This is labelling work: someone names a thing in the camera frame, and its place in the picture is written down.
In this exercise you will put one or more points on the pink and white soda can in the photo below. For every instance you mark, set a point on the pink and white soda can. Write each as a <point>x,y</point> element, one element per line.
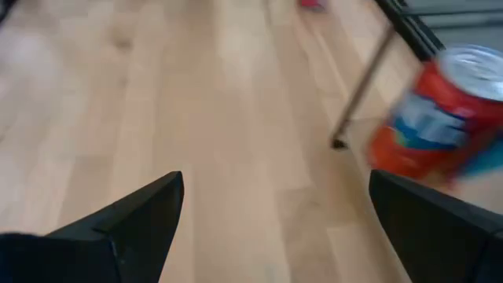
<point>312,4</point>

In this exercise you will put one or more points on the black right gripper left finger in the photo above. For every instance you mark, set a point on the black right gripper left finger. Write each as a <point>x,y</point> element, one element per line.
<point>98,259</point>

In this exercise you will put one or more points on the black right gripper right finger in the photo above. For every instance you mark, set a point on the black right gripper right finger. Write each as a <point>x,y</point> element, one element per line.
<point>452,243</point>

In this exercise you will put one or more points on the wooden shelf with black frame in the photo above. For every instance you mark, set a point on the wooden shelf with black frame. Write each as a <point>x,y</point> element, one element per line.
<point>365,84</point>

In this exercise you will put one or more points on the orange Fanta can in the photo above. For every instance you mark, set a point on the orange Fanta can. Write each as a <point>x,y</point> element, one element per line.
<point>432,126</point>

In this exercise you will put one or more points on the black aluminium table frame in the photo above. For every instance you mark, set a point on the black aluminium table frame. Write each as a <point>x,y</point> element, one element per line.
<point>412,29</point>

